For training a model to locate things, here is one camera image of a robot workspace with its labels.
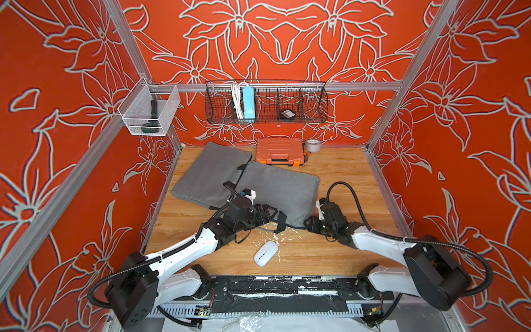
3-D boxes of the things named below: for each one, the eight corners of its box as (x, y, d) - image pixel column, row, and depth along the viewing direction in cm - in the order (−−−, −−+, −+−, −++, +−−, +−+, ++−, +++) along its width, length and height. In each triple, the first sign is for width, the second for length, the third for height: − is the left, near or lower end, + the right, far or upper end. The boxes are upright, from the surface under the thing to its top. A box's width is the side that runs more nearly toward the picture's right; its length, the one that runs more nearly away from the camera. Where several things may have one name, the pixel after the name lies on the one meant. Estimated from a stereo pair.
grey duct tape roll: (306, 153, 119) (307, 148, 116) (304, 144, 124) (305, 139, 121) (321, 153, 119) (322, 148, 116) (318, 144, 124) (320, 139, 121)
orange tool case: (255, 167, 111) (255, 161, 108) (256, 143, 123) (256, 137, 120) (304, 167, 111) (306, 161, 107) (300, 143, 123) (301, 137, 119)
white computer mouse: (252, 259, 82) (251, 258, 80) (271, 238, 87) (271, 236, 85) (262, 270, 79) (262, 268, 77) (281, 248, 84) (281, 246, 83)
